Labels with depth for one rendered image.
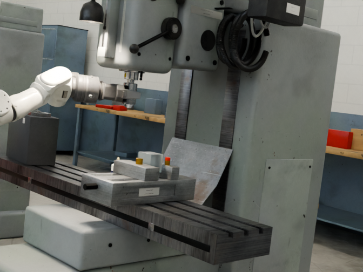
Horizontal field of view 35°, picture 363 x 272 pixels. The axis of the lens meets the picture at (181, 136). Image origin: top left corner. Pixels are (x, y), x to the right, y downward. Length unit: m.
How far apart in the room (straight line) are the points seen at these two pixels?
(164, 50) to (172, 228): 0.60
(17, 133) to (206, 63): 0.83
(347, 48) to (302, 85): 4.11
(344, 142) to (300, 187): 3.28
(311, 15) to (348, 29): 3.90
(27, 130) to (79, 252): 0.71
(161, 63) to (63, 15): 8.51
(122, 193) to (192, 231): 0.26
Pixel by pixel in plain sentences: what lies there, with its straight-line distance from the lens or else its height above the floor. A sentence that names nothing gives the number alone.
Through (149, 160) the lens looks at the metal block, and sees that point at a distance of 1.81.
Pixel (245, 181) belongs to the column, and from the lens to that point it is 2.07.
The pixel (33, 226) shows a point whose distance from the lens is 1.95.
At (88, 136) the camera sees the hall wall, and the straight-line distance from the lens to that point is 9.44.
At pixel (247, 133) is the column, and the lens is 2.05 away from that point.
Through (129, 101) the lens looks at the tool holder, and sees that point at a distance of 1.92.
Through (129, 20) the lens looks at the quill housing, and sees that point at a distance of 1.83.
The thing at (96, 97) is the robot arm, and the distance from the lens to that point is 1.88.
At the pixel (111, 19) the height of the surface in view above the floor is 1.46.
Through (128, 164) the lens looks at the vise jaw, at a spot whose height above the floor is 1.02.
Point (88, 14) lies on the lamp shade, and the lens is 1.79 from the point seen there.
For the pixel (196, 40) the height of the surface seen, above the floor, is 1.43.
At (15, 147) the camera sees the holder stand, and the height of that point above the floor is 0.96.
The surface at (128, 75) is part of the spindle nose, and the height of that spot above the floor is 1.29.
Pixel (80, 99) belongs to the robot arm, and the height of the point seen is 1.20.
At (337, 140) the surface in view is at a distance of 5.63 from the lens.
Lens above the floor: 1.27
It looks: 5 degrees down
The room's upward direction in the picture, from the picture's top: 6 degrees clockwise
